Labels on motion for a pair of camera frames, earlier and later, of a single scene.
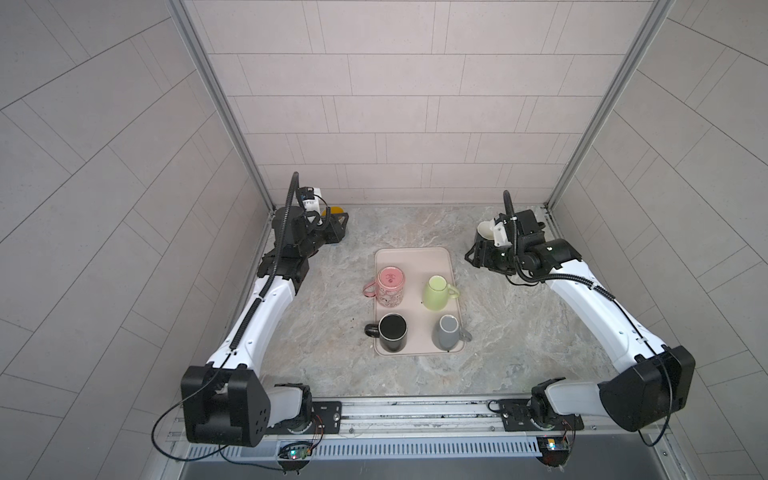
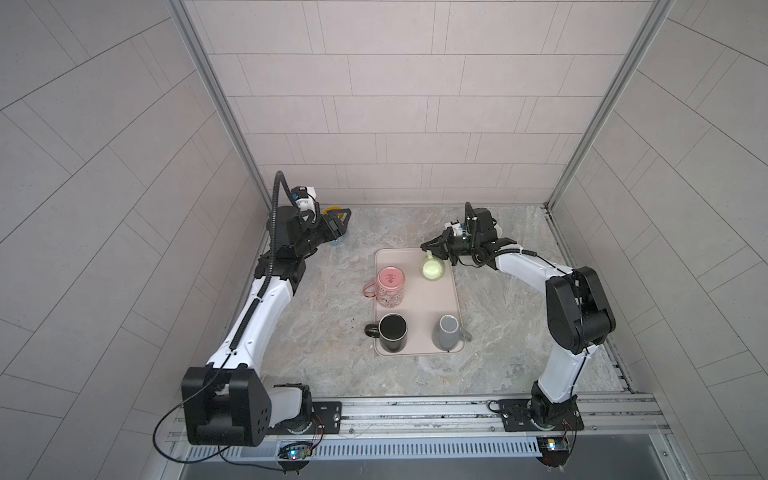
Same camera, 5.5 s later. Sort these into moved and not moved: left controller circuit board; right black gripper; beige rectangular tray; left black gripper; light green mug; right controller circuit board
Moved: right black gripper; light green mug
Not moved: right controller circuit board; beige rectangular tray; left black gripper; left controller circuit board
